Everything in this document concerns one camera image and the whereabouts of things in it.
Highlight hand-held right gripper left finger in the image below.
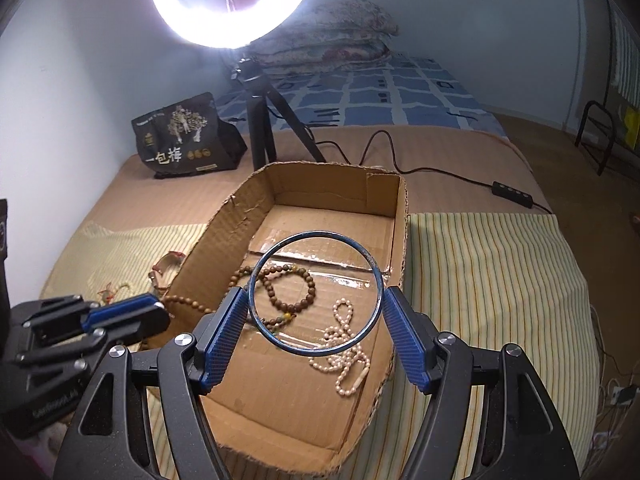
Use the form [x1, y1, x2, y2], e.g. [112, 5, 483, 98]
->
[65, 287, 251, 480]

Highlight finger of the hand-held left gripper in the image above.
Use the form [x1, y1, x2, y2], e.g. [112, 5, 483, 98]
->
[14, 294, 172, 367]

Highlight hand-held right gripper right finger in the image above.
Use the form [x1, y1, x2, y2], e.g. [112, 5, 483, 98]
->
[382, 285, 581, 480]

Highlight cardboard box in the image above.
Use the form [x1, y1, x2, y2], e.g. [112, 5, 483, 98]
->
[167, 160, 412, 477]

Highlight blue metal bangle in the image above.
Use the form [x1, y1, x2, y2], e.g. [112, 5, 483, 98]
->
[248, 231, 385, 359]

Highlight clear glass bangle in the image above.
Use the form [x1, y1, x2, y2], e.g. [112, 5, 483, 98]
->
[149, 252, 187, 292]

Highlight yellow striped cloth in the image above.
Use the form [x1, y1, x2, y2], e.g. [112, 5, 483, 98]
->
[40, 211, 602, 480]

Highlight black printed snack bag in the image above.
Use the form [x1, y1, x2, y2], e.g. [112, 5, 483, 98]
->
[130, 92, 249, 180]

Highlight brown bed sheet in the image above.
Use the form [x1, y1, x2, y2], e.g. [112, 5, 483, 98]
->
[40, 122, 557, 301]

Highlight white power strip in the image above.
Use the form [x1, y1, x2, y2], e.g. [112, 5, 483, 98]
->
[606, 384, 640, 407]

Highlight black tripod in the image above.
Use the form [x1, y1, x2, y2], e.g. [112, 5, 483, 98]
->
[230, 56, 329, 172]

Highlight blue checkered blanket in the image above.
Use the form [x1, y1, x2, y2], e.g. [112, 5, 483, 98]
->
[214, 54, 502, 130]

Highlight black metal rack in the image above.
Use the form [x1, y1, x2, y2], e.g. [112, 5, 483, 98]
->
[574, 100, 617, 177]

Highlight folded floral quilts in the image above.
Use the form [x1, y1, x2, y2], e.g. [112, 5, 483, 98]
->
[246, 1, 401, 70]

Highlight red string bracelet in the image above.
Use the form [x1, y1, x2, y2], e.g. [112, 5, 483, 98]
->
[96, 282, 135, 307]

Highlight long wooden bead necklace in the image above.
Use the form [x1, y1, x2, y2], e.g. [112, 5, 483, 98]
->
[159, 265, 297, 327]

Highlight pearl necklace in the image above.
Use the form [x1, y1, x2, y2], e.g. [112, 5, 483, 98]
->
[308, 298, 372, 397]

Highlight wooden bead bracelet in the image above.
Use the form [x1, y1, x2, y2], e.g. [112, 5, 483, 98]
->
[259, 264, 318, 314]

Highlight black cable with controller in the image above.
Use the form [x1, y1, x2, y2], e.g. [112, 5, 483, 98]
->
[324, 130, 557, 217]

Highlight white ring light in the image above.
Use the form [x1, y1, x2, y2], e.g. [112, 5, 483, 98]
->
[147, 0, 322, 51]

